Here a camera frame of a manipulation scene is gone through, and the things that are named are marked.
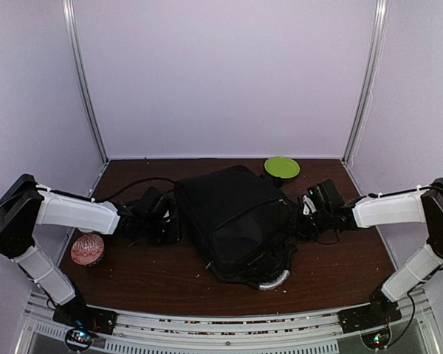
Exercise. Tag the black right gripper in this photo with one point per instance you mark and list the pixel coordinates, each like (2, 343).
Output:
(302, 233)

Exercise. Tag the left aluminium frame post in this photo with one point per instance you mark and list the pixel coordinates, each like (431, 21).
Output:
(72, 29)

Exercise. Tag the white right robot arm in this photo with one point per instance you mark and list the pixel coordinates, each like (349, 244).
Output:
(421, 204)

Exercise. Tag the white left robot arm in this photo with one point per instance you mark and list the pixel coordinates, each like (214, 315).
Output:
(28, 204)

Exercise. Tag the green plate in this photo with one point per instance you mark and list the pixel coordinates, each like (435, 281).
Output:
(282, 167)

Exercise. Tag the aluminium front rail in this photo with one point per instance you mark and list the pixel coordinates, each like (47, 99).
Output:
(320, 331)

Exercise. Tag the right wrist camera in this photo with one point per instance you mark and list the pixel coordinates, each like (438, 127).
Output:
(306, 205)

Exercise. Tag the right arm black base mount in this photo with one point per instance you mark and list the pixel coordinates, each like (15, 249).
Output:
(364, 318)

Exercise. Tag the black student backpack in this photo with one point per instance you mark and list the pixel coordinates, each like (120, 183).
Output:
(240, 224)

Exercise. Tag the aluminium frame post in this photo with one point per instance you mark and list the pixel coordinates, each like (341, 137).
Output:
(371, 69)
(72, 29)

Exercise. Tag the right aluminium frame post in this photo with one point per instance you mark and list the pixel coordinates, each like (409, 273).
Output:
(371, 69)

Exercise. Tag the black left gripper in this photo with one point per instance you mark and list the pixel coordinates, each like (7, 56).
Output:
(175, 235)

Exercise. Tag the red patterned bowl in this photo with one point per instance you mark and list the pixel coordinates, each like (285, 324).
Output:
(88, 250)

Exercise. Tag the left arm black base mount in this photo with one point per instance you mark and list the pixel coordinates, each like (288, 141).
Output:
(94, 320)

